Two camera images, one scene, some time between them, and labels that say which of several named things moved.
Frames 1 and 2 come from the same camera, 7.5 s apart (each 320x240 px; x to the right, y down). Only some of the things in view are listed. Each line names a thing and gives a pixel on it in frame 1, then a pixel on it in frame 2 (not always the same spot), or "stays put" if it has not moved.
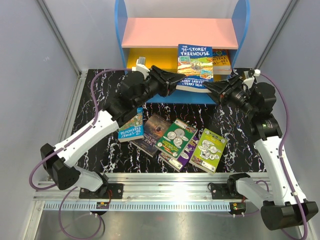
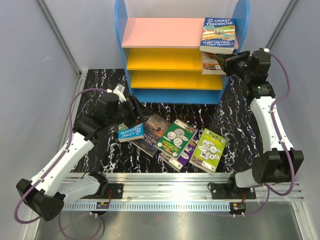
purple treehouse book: (184, 158) stays put
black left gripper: (166, 80) -> (138, 114)
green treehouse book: (176, 138) stays put
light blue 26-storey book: (133, 128) stays put
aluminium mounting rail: (145, 187) stays put
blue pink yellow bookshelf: (157, 40) stays put
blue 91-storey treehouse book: (196, 62) -> (219, 35)
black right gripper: (216, 89) -> (227, 64)
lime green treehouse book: (207, 153) stays put
